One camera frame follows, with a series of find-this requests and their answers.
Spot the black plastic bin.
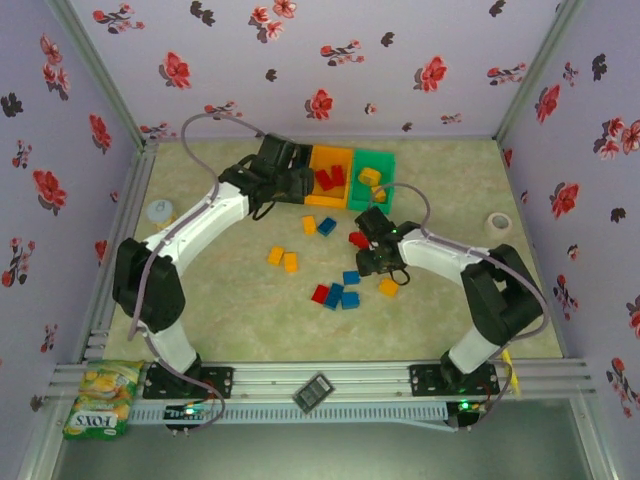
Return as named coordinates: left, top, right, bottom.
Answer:
left=263, top=142, right=315, bottom=206

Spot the orange plastic bin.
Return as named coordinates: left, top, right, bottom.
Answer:
left=304, top=144, right=356, bottom=210

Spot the green plastic bin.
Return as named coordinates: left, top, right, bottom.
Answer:
left=348, top=149, right=398, bottom=214

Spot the beige tape roll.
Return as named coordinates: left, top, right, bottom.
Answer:
left=487, top=212, right=515, bottom=236

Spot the tape roll left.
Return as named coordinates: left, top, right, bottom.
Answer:
left=147, top=199, right=178, bottom=232

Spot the small black electronic box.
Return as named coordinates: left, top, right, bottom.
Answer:
left=292, top=372, right=335, bottom=414

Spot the control board with green light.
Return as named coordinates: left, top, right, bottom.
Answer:
left=446, top=397, right=490, bottom=434
left=163, top=402, right=212, bottom=436

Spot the green yellow candy bag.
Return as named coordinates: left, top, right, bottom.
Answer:
left=62, top=359, right=146, bottom=442

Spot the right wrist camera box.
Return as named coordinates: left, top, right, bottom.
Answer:
left=354, top=208, right=394, bottom=237

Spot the right arm lilac cable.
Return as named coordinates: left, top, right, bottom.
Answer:
left=367, top=182, right=551, bottom=434

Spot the arm lilac cable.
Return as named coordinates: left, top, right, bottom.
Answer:
left=367, top=182, right=551, bottom=434
left=128, top=112, right=266, bottom=431

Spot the left arm lilac cable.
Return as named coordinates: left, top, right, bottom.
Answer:
left=128, top=112, right=266, bottom=431

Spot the long aluminium base rail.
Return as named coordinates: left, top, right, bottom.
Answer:
left=48, top=358, right=597, bottom=402

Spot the aluminium side rail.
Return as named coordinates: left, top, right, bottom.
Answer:
left=79, top=139, right=160, bottom=364

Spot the yellow cable tie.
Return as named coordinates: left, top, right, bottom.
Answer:
left=501, top=349, right=523, bottom=399

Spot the white slotted cable duct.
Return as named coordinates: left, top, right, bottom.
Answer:
left=130, top=401, right=450, bottom=425

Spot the aluminium frame post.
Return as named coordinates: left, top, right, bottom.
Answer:
left=491, top=0, right=587, bottom=144
left=47, top=0, right=154, bottom=149

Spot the aluminium frame leg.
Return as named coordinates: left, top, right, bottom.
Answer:
left=12, top=397, right=69, bottom=480
left=569, top=394, right=619, bottom=480

